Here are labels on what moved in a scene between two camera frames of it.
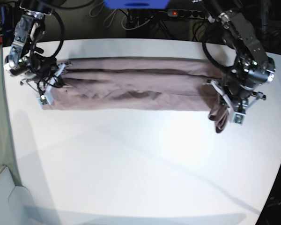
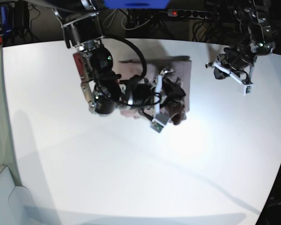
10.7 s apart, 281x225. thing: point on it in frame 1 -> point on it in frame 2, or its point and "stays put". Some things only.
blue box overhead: x=136 y=4 stays put
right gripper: x=237 y=90 -> x=237 y=59
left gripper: x=45 y=73 -> x=144 y=94
